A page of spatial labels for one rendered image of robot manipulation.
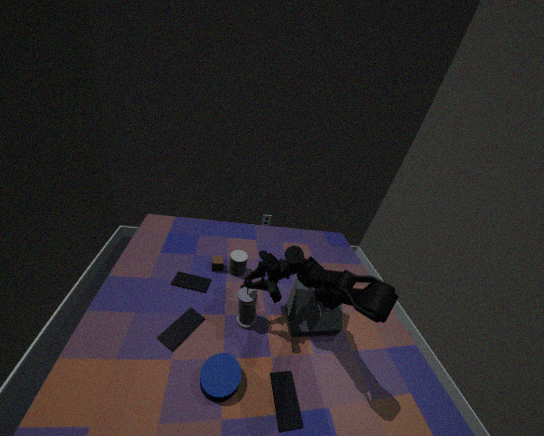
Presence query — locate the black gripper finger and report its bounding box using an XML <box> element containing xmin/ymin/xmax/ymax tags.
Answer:
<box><xmin>245</xmin><ymin>261</ymin><xmax>266</xmax><ymax>280</ymax></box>
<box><xmin>246</xmin><ymin>277</ymin><xmax>269</xmax><ymax>292</ymax></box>

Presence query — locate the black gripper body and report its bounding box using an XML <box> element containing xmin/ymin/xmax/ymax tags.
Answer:
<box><xmin>259</xmin><ymin>250</ymin><xmax>292</xmax><ymax>303</ymax></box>

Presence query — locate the blue cylinder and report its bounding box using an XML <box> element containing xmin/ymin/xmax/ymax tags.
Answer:
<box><xmin>200</xmin><ymin>353</ymin><xmax>241</xmax><ymax>403</ymax></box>

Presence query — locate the dark grey cylinder with light top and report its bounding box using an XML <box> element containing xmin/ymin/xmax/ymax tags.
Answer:
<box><xmin>228</xmin><ymin>250</ymin><xmax>248</xmax><ymax>277</ymax></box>

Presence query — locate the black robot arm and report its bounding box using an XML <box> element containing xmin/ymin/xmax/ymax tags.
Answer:
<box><xmin>262</xmin><ymin>246</ymin><xmax>399</xmax><ymax>323</ymax></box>

